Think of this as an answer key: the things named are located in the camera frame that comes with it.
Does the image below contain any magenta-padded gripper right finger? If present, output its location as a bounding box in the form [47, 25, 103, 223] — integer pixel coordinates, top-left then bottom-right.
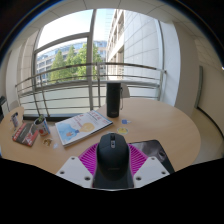
[128, 143, 170, 188]

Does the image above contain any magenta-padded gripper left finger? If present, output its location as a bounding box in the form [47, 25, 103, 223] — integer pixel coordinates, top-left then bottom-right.
[55, 143, 99, 188]

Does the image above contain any black computer mouse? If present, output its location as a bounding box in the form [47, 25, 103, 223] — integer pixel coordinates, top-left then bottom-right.
[92, 132, 135, 190]

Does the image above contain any black mouse pad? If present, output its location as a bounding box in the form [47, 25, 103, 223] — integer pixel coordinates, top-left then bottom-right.
[128, 139, 176, 175]

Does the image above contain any light blue cover magazine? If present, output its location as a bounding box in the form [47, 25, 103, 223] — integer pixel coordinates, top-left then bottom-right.
[54, 109, 114, 148]

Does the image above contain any round yellow sticker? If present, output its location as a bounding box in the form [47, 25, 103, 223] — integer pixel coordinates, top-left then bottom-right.
[116, 126, 130, 136]

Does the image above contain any red cover magazine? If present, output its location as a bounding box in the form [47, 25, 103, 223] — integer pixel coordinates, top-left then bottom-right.
[11, 121, 40, 148]

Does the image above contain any tall black cylinder speaker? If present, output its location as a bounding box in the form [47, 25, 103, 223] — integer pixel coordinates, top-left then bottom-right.
[106, 81, 122, 119]

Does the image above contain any white shell chair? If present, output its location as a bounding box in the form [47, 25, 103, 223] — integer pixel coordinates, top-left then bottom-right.
[119, 83, 132, 110]
[8, 99, 20, 113]

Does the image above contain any metal balcony railing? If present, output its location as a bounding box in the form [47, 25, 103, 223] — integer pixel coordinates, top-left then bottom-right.
[14, 62, 168, 118]

